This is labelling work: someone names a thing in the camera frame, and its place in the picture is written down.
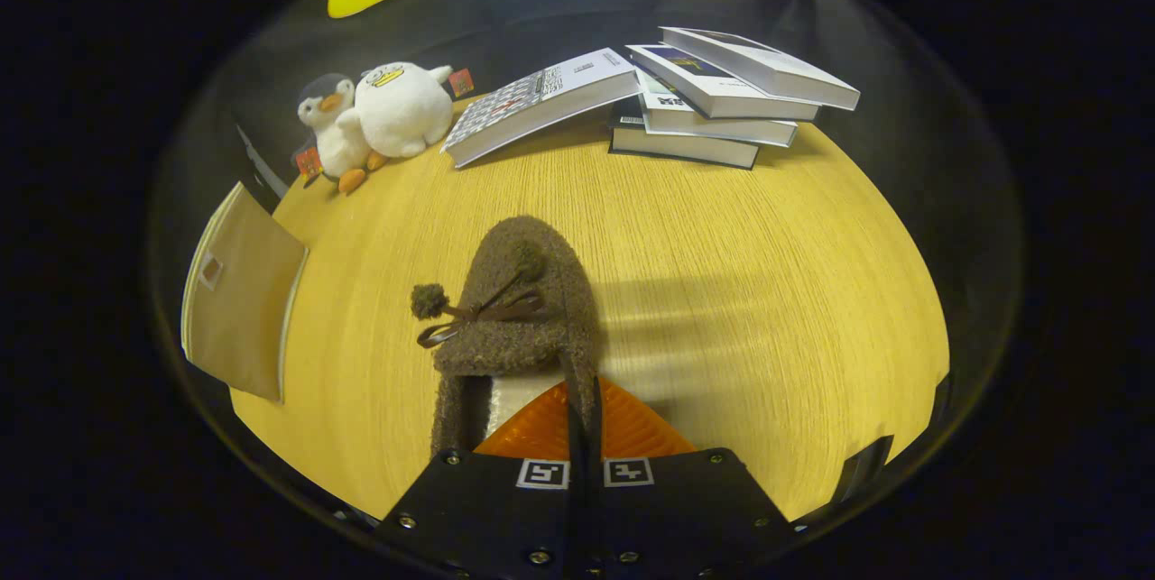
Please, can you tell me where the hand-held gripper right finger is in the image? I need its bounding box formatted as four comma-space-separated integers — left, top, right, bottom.
588, 378, 799, 580

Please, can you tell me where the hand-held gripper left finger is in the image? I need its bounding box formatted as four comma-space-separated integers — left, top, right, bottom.
377, 383, 587, 580

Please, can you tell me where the brown fuzzy slipper shoe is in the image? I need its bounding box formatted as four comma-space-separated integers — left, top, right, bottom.
411, 216, 601, 459

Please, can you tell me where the beige fabric storage box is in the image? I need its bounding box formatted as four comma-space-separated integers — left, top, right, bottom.
180, 181, 310, 405

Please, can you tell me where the dark cover book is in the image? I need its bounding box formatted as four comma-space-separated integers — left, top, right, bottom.
609, 97, 761, 170

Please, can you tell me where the white paperback book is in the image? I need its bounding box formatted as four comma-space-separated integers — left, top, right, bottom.
634, 68, 799, 148

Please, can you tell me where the patterned cover book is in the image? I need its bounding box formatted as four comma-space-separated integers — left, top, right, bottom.
440, 48, 640, 170

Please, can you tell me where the white duck plush toy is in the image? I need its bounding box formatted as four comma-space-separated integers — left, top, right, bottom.
354, 61, 475, 159

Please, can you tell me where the grey penguin plush toy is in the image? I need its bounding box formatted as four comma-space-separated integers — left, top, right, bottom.
291, 73, 391, 195

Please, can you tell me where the white book with dark picture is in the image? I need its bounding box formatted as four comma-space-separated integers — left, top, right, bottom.
659, 26, 861, 112

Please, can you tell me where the black backdrop cloth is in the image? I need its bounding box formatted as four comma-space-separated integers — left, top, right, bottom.
149, 0, 1025, 437

